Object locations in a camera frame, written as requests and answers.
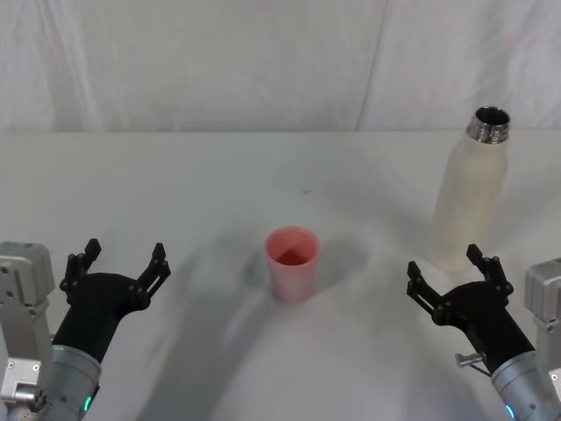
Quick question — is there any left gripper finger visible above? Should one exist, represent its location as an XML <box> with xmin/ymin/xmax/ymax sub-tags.
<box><xmin>130</xmin><ymin>241</ymin><xmax>172</xmax><ymax>310</ymax></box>
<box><xmin>60</xmin><ymin>239</ymin><xmax>103</xmax><ymax>304</ymax></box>

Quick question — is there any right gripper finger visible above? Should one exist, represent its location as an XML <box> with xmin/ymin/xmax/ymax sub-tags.
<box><xmin>465</xmin><ymin>244</ymin><xmax>515</xmax><ymax>304</ymax></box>
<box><xmin>406</xmin><ymin>260</ymin><xmax>451</xmax><ymax>326</ymax></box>

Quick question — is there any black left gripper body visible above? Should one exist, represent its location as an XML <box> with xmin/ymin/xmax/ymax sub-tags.
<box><xmin>51</xmin><ymin>272</ymin><xmax>149</xmax><ymax>365</ymax></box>

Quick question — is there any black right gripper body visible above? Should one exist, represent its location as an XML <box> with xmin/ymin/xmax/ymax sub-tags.
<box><xmin>432</xmin><ymin>280</ymin><xmax>536</xmax><ymax>375</ymax></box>

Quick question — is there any cream vacuum bottle steel neck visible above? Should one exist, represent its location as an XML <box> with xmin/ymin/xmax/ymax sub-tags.
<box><xmin>427</xmin><ymin>105</ymin><xmax>512</xmax><ymax>273</ymax></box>

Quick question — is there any white table cloth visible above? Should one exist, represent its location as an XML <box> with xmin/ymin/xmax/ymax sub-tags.
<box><xmin>0</xmin><ymin>129</ymin><xmax>561</xmax><ymax>421</ymax></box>

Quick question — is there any pink cup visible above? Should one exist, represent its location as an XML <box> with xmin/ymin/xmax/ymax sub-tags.
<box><xmin>265</xmin><ymin>225</ymin><xmax>322</xmax><ymax>304</ymax></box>

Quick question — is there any white curtain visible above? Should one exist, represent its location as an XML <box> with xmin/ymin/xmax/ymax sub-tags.
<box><xmin>0</xmin><ymin>0</ymin><xmax>561</xmax><ymax>133</ymax></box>

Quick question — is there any thin cable with silver plug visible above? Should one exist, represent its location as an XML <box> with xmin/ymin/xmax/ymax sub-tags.
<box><xmin>454</xmin><ymin>351</ymin><xmax>493</xmax><ymax>377</ymax></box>

